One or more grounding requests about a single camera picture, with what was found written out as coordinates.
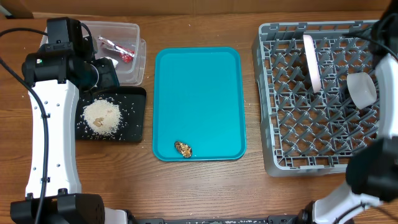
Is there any brown food scrap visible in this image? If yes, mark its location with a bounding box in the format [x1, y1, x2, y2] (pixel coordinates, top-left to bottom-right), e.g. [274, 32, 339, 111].
[174, 141, 193, 158]

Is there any black tray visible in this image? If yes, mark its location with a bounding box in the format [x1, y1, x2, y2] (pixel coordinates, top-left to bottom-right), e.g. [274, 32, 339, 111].
[75, 86, 146, 142]

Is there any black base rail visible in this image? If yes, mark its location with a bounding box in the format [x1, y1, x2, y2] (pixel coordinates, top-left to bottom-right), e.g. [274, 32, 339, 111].
[133, 215, 298, 224]

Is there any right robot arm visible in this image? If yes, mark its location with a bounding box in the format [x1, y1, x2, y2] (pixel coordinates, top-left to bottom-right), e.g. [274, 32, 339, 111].
[291, 1, 397, 223]

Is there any grey dishwasher rack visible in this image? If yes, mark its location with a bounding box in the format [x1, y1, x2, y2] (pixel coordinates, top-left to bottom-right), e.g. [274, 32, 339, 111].
[252, 20, 379, 177]

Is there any white tissue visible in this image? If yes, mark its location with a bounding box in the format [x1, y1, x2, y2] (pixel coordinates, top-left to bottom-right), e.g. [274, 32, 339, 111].
[106, 57, 119, 68]

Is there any clear plastic bin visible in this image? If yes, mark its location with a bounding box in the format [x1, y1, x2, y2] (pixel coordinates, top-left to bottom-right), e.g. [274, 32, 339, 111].
[28, 21, 145, 88]

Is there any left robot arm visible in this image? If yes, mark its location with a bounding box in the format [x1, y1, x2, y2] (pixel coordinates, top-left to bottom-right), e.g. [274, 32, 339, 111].
[10, 34, 134, 223]

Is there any spilled rice pile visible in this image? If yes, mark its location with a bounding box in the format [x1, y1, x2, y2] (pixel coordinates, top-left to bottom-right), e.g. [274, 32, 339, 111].
[83, 100, 122, 136]

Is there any grey-blue bowl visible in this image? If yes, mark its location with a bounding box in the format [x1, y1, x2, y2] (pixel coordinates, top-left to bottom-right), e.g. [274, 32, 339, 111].
[347, 72, 377, 110]

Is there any red silver wrapper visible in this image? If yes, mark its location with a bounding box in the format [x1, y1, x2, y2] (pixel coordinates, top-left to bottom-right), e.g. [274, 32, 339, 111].
[98, 36, 135, 63]

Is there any teal plastic tray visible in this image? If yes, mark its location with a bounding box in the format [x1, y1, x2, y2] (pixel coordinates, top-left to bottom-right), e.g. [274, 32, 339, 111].
[152, 47, 247, 162]

